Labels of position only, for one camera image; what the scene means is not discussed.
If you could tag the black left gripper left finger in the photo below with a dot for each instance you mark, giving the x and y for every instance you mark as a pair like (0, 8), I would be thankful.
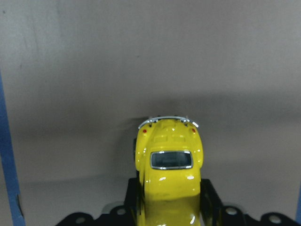
(122, 215)

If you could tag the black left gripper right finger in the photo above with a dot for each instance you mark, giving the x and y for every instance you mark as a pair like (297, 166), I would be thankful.
(215, 213)

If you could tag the yellow toy beetle car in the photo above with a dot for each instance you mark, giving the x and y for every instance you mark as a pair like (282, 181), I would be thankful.
(168, 160)

